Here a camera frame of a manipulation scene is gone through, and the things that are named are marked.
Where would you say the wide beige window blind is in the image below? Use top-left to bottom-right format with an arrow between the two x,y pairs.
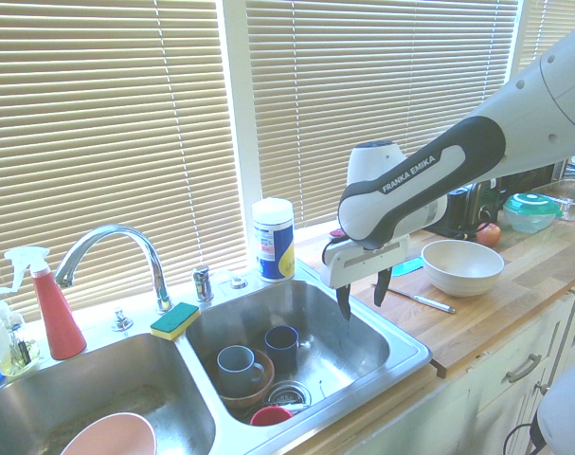
0,0 -> 236,323

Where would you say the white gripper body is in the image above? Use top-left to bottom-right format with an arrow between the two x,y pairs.
322,234 -> 410,290

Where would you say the metal drawer handle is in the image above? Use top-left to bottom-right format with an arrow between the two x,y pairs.
506,353 -> 543,384

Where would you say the red cup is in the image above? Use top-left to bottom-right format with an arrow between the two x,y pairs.
249,405 -> 294,428

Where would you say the chrome faucet handle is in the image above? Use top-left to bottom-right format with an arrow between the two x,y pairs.
191,264 -> 216,303

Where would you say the yellow green sponge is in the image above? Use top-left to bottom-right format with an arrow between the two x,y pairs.
149,302 -> 202,341

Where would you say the black floor cable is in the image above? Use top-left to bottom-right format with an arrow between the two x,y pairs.
502,416 -> 548,455

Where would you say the metal drain strainer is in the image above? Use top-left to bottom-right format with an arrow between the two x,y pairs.
266,380 -> 313,411

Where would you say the stainless steel double sink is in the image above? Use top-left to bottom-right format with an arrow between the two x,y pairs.
0,264 -> 434,455

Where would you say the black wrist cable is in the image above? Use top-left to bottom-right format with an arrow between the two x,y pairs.
321,238 -> 340,266

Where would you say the red apple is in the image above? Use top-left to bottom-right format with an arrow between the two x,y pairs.
475,222 -> 502,246

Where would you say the pink bowl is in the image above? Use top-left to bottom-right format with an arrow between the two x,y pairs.
59,411 -> 156,455

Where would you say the dark blue mug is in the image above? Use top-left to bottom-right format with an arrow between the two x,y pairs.
263,325 -> 300,375

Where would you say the narrow beige window blind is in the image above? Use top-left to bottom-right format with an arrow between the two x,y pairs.
518,0 -> 575,72

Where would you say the yellow liquid soap bottle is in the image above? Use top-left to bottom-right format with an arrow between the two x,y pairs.
0,326 -> 42,378

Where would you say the Lysol wipes canister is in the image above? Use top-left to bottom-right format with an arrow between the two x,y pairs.
251,197 -> 296,284

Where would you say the clear plastic box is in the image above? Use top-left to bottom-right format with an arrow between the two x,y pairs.
528,177 -> 575,223

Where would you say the black countertop appliance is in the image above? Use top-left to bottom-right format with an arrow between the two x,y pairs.
497,159 -> 570,200

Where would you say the large white bowl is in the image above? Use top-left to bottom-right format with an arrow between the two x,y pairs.
421,239 -> 505,299

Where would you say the gray mug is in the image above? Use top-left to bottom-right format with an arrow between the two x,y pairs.
215,345 -> 266,398

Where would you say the red spray bottle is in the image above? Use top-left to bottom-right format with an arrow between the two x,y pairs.
3,246 -> 88,360

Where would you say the chrome gooseneck faucet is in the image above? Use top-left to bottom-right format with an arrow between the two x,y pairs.
53,224 -> 174,315

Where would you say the brown wooden bowl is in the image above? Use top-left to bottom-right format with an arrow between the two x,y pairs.
206,348 -> 277,423

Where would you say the plastic container green lid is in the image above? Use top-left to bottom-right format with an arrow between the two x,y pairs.
502,191 -> 564,234

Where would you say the chrome sink sprayer knob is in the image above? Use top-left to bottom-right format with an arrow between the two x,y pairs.
111,306 -> 135,332

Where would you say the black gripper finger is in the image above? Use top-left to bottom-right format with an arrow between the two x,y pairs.
335,282 -> 354,323
373,267 -> 392,307

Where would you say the teal plastic utensil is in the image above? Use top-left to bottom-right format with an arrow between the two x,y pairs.
391,255 -> 425,277

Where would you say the black toaster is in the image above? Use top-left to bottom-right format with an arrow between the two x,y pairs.
445,177 -> 506,233

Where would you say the cream kitchen cabinet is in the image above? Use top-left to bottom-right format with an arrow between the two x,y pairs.
428,279 -> 575,455

